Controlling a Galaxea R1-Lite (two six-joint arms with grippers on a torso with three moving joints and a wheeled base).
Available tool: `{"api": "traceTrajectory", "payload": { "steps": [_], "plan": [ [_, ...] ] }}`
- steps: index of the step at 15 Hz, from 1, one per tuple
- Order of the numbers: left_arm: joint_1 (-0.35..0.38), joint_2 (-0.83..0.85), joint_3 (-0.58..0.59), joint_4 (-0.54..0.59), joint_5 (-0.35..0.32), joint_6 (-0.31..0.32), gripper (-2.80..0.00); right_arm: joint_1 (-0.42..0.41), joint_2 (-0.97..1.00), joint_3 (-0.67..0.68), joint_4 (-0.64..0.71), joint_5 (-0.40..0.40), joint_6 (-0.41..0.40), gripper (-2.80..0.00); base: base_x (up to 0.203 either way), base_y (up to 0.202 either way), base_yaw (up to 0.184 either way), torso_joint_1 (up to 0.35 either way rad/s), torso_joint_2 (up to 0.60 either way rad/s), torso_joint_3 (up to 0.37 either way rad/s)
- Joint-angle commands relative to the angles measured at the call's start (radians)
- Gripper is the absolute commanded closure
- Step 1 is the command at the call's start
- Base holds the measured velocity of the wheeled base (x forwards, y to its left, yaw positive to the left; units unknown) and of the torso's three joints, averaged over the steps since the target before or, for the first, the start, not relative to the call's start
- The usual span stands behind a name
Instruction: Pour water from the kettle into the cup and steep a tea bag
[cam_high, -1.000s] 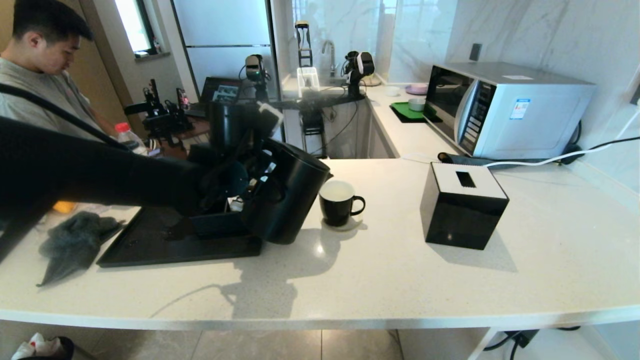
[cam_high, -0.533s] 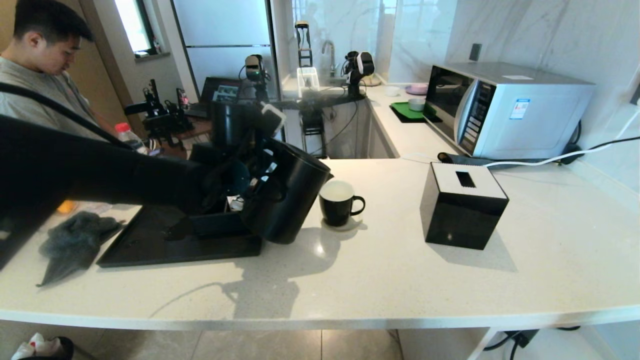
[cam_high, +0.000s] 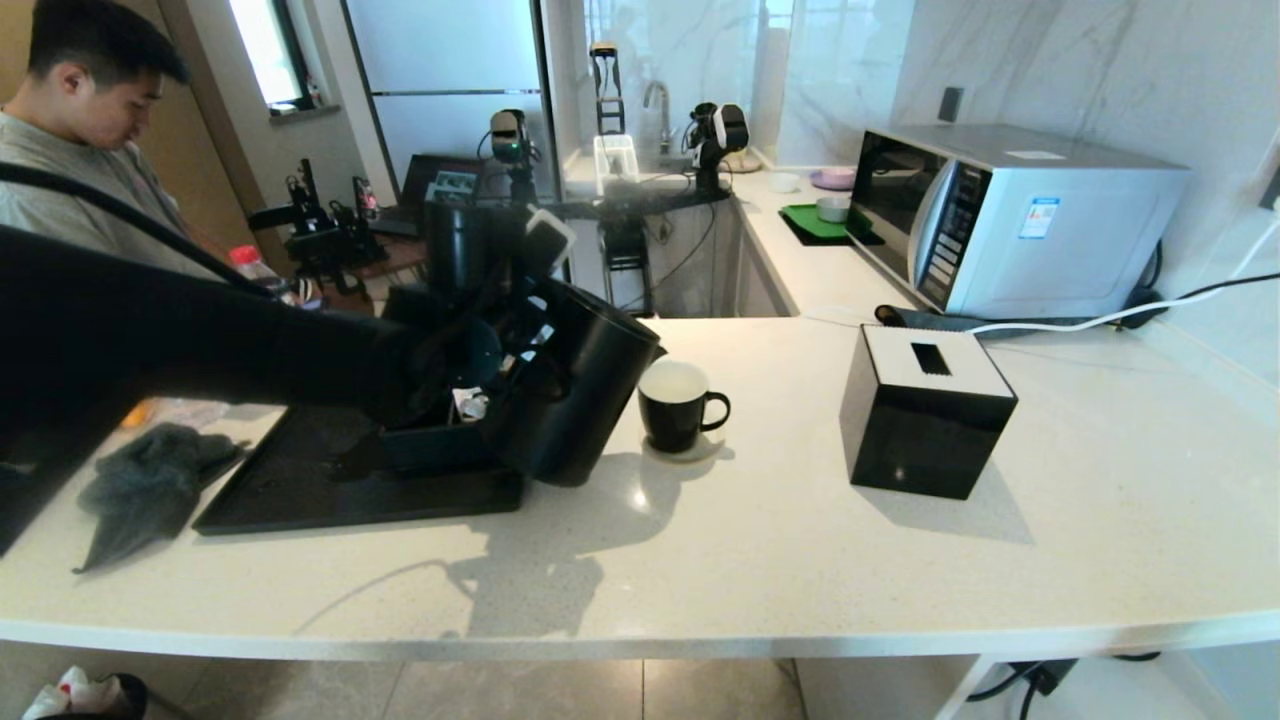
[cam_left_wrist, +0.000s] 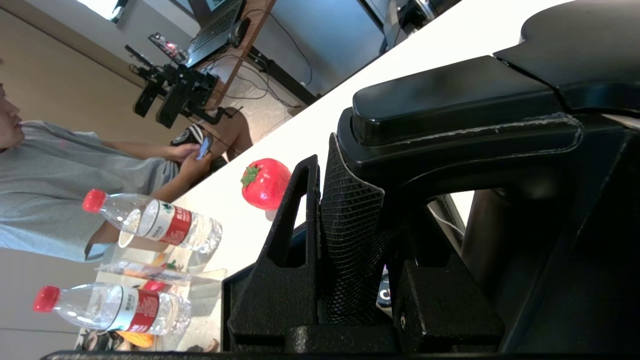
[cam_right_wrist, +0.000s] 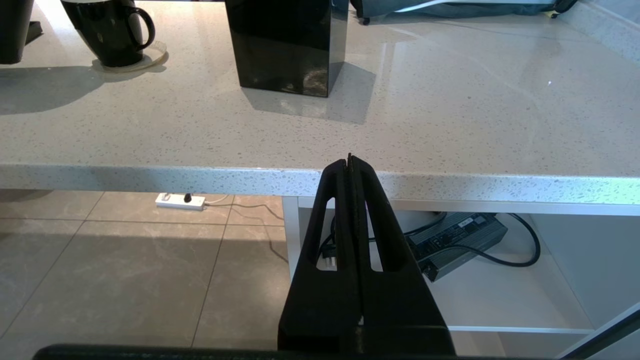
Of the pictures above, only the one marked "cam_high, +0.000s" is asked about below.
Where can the white refrigerator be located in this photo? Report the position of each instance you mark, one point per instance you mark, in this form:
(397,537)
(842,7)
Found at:
(450,50)

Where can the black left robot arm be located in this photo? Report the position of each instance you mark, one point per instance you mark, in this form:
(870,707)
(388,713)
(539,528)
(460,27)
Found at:
(150,320)

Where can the white tea bag packet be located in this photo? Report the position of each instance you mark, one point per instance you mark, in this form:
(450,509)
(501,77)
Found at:
(470,405)

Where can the dark grey cloth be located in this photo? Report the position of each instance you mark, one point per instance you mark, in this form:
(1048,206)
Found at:
(150,490)

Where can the grey power adapter brick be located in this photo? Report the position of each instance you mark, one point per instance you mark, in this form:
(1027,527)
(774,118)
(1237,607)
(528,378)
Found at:
(1045,675)

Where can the white translucent basket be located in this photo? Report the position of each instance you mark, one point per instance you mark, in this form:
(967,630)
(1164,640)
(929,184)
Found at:
(617,150)

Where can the white crumpled paper trash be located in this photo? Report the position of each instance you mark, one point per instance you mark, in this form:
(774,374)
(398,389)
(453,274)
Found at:
(75,690)

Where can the clear water bottle red cap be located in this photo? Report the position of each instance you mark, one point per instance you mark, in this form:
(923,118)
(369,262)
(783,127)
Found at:
(245,256)

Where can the small grey bowl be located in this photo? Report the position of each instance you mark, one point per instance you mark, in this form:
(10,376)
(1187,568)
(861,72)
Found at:
(832,210)

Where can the brown wooden desk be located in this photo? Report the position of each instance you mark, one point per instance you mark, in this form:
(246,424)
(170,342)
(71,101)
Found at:
(395,255)

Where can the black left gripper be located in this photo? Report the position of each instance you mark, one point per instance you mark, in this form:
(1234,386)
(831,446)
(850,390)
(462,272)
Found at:
(490,345)

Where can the small white cup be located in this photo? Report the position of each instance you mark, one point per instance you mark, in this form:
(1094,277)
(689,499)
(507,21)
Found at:
(784,183)

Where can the purple plate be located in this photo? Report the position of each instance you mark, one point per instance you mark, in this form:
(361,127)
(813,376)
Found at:
(832,180)

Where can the black teleoperation rig stand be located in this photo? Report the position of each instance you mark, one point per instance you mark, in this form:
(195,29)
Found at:
(625,245)

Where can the person in grey shirt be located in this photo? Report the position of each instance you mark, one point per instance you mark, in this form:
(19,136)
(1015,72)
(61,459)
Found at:
(100,100)

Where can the black laptop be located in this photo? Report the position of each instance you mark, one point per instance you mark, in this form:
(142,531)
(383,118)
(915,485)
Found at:
(450,180)

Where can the black trash bin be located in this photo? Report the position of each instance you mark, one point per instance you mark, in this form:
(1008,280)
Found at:
(132,700)

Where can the green and black tray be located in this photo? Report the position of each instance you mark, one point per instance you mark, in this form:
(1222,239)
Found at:
(808,222)

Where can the black wall socket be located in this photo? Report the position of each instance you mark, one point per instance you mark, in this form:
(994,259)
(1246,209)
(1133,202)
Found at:
(950,105)
(1272,190)

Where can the black tea organizer box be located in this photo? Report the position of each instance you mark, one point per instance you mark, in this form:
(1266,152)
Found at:
(430,450)

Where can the black tissue box white lid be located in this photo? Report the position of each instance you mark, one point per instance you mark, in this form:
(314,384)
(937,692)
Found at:
(920,440)

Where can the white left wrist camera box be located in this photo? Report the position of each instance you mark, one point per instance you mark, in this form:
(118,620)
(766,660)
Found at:
(550,242)

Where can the window with dark frame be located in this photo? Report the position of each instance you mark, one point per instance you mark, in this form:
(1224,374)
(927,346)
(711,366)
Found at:
(262,45)

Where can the chrome kitchen faucet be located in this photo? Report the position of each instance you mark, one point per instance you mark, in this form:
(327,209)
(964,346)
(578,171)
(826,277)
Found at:
(665,125)

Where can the silver microwave oven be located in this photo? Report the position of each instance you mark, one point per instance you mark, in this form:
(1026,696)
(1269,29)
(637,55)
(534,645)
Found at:
(1060,235)

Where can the black electric kettle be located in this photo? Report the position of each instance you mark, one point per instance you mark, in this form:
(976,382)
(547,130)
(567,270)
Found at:
(590,400)

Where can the black mug white inside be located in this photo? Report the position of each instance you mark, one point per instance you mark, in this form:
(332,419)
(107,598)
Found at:
(682,425)

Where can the black rectangular serving tray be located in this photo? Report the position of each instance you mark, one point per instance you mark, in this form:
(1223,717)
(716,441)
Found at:
(330,490)

